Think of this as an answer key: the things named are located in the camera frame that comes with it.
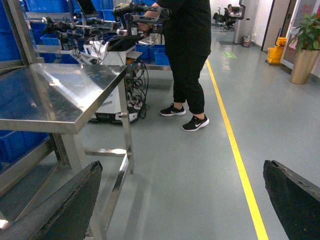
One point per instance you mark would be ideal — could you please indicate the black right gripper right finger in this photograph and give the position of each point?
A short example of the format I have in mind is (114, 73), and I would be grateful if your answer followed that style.
(296, 201)

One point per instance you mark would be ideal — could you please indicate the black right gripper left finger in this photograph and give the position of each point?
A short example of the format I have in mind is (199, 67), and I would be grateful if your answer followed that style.
(64, 215)

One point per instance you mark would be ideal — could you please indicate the steel shelf rack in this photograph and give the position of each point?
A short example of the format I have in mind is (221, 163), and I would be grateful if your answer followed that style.
(68, 148)

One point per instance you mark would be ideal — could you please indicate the steel table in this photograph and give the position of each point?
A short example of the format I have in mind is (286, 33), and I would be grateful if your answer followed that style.
(48, 97)

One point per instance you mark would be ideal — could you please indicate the yellow mop bucket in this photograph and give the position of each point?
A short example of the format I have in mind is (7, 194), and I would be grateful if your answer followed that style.
(275, 53)

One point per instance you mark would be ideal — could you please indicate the plant in gold pot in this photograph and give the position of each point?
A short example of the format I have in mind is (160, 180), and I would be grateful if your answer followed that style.
(307, 48)

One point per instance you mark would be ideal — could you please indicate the person in black clothes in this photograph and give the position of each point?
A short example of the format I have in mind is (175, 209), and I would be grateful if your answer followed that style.
(188, 39)

